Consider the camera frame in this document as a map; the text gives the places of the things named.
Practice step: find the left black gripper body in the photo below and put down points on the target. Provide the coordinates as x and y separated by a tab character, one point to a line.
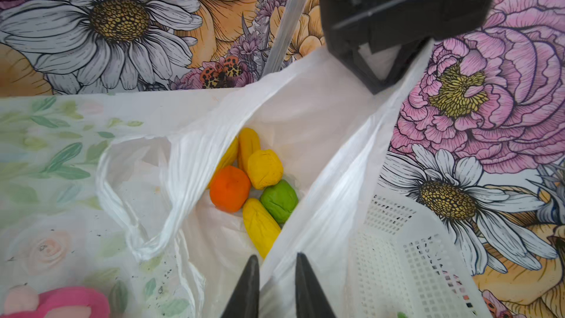
382	24

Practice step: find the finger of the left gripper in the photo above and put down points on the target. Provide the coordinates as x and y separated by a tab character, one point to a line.
380	63

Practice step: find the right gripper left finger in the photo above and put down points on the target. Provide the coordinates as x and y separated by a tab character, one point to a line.
244	301

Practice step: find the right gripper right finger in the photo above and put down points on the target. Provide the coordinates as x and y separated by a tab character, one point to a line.
311	301

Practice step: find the yellow mango fruit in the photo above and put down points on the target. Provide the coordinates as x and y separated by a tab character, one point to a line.
261	227

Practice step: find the white plastic bag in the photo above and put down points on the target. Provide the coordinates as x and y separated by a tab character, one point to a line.
283	166

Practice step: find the orange round fruit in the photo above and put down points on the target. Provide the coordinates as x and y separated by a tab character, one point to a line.
230	189

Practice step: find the yellow lemon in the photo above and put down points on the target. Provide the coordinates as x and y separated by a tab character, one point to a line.
264	169

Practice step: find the small yellow fruit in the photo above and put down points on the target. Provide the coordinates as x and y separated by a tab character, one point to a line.
227	159

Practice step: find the white plastic mesh basket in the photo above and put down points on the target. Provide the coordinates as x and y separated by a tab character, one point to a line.
402	263

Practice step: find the green lime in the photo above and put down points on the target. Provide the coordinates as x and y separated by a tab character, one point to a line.
280	200

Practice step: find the pink plush doll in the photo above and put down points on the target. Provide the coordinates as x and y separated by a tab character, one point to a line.
24	301

